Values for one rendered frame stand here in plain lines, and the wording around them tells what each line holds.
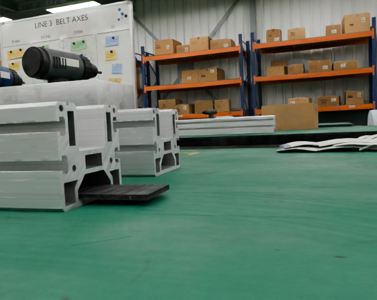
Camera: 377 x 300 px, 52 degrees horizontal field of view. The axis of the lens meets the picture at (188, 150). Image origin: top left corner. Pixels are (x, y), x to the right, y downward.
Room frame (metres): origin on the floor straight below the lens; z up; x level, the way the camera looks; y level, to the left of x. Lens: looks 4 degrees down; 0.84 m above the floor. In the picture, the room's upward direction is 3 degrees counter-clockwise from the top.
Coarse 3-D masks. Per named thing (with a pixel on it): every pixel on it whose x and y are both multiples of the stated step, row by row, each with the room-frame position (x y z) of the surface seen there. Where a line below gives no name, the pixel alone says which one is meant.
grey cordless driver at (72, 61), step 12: (36, 48) 0.72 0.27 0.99; (48, 48) 0.74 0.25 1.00; (24, 60) 0.72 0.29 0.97; (36, 60) 0.71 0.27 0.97; (48, 60) 0.72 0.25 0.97; (60, 60) 0.74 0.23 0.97; (72, 60) 0.77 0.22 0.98; (84, 60) 0.81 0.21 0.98; (24, 72) 0.73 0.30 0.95; (36, 72) 0.71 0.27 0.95; (48, 72) 0.72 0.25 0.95; (60, 72) 0.75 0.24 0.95; (72, 72) 0.77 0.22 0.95; (84, 72) 0.81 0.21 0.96; (96, 72) 0.86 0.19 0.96
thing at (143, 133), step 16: (128, 112) 0.48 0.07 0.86; (144, 112) 0.48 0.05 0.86; (160, 112) 0.55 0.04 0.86; (176, 112) 0.57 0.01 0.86; (128, 128) 0.49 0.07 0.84; (144, 128) 0.48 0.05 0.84; (160, 128) 0.50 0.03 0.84; (176, 128) 0.56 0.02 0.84; (128, 144) 0.49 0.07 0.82; (144, 144) 0.48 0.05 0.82; (160, 144) 0.50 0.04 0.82; (176, 144) 0.56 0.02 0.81; (128, 160) 0.49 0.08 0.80; (144, 160) 0.48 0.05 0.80; (160, 160) 0.50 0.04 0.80; (176, 160) 0.57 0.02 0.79; (128, 176) 0.49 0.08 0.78; (144, 176) 0.48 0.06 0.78
